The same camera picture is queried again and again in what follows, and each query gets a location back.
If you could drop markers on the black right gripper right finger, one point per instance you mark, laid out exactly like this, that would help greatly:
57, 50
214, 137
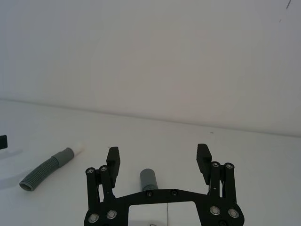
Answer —
202, 160

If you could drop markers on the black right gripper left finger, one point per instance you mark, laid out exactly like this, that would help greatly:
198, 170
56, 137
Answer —
113, 162

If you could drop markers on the black box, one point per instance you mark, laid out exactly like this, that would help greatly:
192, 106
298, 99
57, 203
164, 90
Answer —
3, 142

